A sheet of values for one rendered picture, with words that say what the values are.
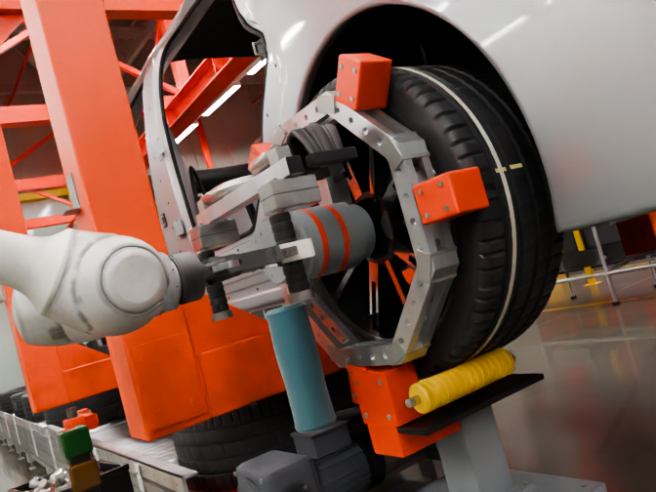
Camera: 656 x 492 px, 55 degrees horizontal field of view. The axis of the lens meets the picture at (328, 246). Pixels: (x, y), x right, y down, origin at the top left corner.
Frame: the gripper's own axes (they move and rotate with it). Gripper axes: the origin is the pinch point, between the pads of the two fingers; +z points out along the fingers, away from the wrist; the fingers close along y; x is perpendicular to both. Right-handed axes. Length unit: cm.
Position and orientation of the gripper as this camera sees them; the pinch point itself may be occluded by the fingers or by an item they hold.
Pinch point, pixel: (289, 253)
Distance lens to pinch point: 103.9
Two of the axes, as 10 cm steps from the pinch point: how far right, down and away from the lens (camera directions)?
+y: 5.2, -1.9, -8.3
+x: -2.6, -9.6, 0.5
